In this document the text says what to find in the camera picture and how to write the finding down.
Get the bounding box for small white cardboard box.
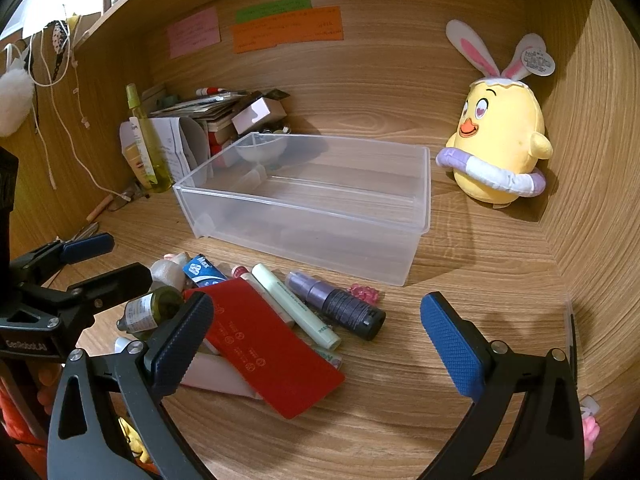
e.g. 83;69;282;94
232;96;286;136

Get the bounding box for white folded paper booklets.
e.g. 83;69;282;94
151;117;210;182

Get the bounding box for pink bead hair clip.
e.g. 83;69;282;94
348;284;382;306

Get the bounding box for white fluffy pompom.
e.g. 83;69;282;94
0;68;35;138

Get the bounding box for red envelope pouch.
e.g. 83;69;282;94
183;278;345;419

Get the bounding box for white bowl of trinkets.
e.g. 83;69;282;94
235;132;288;166

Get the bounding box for blue Max blade box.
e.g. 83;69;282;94
182;255;228;288

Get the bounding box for green sticky note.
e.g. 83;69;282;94
235;0;312;24

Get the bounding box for purple black spray bottle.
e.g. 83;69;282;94
285;272;386;341

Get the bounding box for orange sticky note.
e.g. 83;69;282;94
231;6;344;53

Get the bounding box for red white marker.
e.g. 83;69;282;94
195;87;227;98

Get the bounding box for pale green tube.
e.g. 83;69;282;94
252;263;342;351

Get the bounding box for yellow green spray bottle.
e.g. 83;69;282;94
126;84;172;193

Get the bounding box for beige cosmetic tube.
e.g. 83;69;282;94
124;143;152;190

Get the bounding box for pink white tube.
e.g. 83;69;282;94
231;266;295;328

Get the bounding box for dark green dropper bottle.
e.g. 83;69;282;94
116;286;183;334

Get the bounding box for pink sticky note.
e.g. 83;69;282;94
167;6;220;58

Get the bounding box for clear plastic storage bin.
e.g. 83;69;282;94
174;133;431;286

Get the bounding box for stack of books and papers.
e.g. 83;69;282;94
141;84;292;172

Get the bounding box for white charging cable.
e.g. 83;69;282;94
3;19;132;203

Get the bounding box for eyeglasses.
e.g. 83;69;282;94
65;221;100;243

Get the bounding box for yellow chick plush toy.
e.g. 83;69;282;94
436;20;555;208

